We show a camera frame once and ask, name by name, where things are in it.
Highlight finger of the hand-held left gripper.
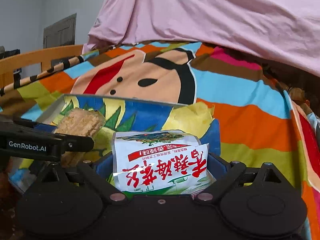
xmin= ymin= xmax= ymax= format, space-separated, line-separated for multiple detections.
xmin=12 ymin=116 xmax=59 ymax=134
xmin=59 ymin=134 xmax=95 ymax=153

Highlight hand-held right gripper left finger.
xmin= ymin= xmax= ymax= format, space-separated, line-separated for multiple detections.
xmin=37 ymin=152 xmax=128 ymax=203

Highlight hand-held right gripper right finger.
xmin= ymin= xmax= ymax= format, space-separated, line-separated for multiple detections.
xmin=195 ymin=153 xmax=288 ymax=202

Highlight clear rice cake packet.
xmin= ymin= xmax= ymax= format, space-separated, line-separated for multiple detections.
xmin=54 ymin=107 xmax=107 ymax=167

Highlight white green snack packet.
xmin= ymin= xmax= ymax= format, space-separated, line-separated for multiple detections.
xmin=111 ymin=129 xmax=215 ymax=196

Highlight metal tray with dragon drawing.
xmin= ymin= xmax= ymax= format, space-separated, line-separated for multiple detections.
xmin=19 ymin=94 xmax=222 ymax=180

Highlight tan black-banded pole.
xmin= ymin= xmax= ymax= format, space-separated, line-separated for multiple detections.
xmin=0 ymin=55 xmax=84 ymax=97

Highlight black plastic crate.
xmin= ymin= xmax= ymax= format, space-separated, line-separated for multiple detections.
xmin=3 ymin=49 xmax=22 ymax=83

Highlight striped cartoon blanket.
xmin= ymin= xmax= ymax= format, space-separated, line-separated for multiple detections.
xmin=0 ymin=41 xmax=320 ymax=240

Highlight grey door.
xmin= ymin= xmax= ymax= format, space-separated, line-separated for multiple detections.
xmin=43 ymin=13 xmax=77 ymax=49

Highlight pink bed sheet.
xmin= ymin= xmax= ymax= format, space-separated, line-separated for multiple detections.
xmin=82 ymin=0 xmax=320 ymax=77

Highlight wooden slatted bed rail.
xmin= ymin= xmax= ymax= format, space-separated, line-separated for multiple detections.
xmin=0 ymin=44 xmax=84 ymax=89

